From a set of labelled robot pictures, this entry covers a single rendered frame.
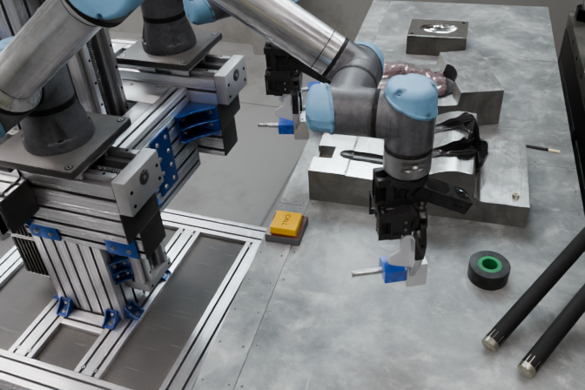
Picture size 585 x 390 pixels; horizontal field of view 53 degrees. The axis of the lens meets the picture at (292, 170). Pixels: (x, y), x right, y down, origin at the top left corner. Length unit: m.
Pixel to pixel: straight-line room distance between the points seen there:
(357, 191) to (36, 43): 0.76
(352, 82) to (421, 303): 0.50
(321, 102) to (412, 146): 0.15
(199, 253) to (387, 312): 1.15
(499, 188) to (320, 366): 0.59
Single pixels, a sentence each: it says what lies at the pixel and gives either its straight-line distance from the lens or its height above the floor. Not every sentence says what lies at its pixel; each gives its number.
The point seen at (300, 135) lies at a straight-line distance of 1.46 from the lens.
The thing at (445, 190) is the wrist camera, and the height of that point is 1.10.
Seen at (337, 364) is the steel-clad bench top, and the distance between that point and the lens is 1.11.
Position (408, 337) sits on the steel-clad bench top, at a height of 0.80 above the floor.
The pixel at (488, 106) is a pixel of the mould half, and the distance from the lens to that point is 1.72.
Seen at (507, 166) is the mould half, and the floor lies 0.86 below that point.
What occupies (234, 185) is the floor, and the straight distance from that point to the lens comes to 2.84.
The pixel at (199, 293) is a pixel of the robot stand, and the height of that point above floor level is 0.21.
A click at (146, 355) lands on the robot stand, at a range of 1.94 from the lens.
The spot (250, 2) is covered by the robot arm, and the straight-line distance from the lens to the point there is 0.97.
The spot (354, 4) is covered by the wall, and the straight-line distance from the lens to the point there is 3.90.
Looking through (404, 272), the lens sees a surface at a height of 0.94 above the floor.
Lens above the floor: 1.70
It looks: 36 degrees down
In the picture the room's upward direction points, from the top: 4 degrees counter-clockwise
